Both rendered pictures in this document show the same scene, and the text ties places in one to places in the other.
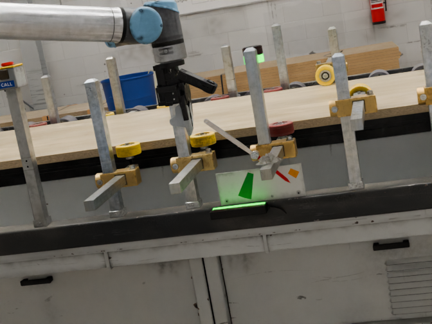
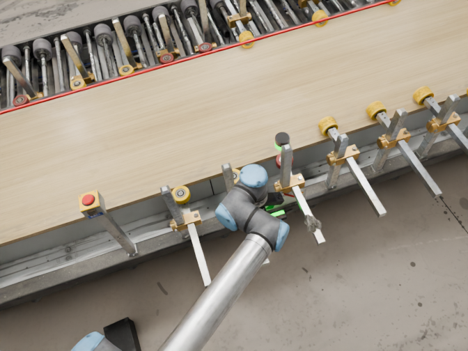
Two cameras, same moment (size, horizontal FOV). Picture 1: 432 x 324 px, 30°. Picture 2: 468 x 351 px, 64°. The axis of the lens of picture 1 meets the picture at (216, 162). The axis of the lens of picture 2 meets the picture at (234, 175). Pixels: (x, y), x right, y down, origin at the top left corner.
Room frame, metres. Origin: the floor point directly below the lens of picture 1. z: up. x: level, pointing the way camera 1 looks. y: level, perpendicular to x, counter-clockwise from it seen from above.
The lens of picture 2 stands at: (1.69, 0.39, 2.37)
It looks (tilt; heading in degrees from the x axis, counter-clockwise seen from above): 58 degrees down; 336
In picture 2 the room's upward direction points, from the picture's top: 9 degrees counter-clockwise
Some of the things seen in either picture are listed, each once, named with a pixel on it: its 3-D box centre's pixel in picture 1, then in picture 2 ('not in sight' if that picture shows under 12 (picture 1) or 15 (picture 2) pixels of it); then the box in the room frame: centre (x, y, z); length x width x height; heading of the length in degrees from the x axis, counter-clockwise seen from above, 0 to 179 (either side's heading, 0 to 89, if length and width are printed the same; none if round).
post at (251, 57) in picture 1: (262, 128); (285, 178); (2.37, -0.15, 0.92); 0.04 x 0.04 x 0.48; 77
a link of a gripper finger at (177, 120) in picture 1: (180, 121); not in sight; (2.23, 0.08, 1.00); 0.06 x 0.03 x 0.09; 78
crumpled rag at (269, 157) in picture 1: (269, 156); (313, 221); (2.15, -0.14, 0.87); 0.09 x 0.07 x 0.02; 167
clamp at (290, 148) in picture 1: (273, 150); (288, 184); (2.37, -0.18, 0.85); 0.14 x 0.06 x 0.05; 77
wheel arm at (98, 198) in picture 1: (114, 186); (195, 239); (2.38, 0.32, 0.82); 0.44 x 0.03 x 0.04; 167
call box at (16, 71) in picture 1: (10, 78); (92, 205); (2.54, 0.59, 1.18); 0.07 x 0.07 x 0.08; 77
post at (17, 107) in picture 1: (27, 157); (116, 232); (2.54, 0.59, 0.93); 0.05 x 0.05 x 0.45; 77
